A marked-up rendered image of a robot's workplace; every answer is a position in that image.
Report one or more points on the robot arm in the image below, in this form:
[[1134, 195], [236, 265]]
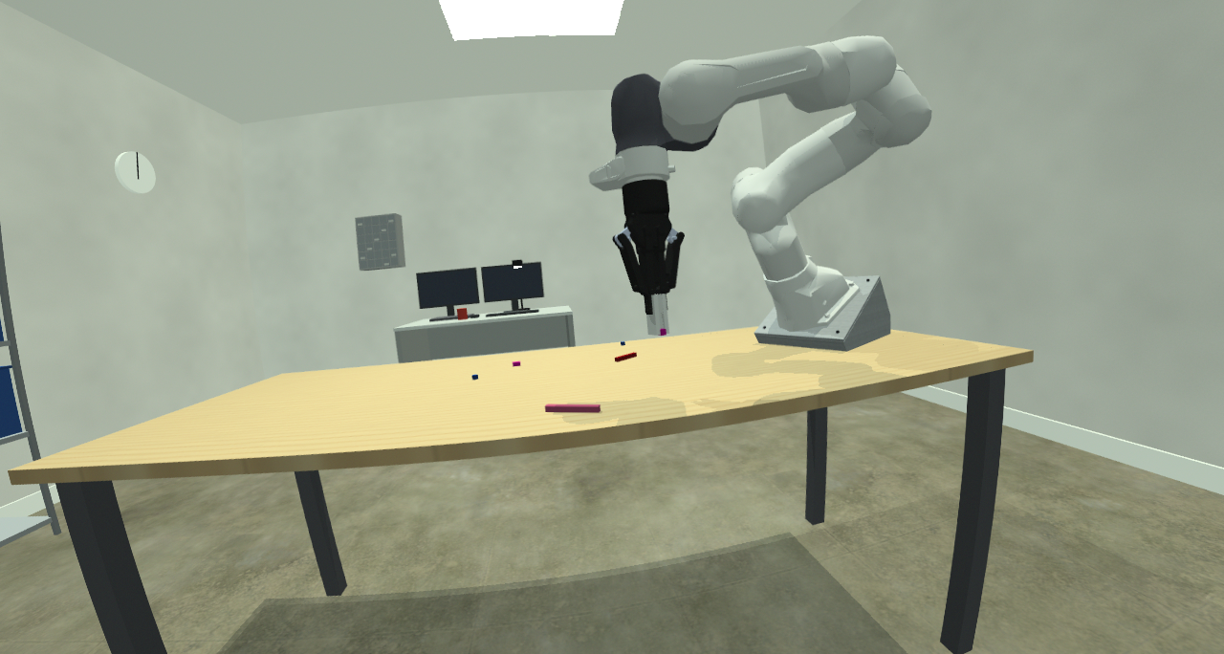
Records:
[[694, 96]]

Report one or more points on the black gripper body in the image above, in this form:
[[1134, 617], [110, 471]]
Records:
[[645, 202]]

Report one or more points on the pink rod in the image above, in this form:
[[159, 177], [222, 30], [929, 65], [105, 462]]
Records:
[[585, 408]]

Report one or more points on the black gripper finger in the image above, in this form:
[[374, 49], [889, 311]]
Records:
[[666, 280], [641, 275]]

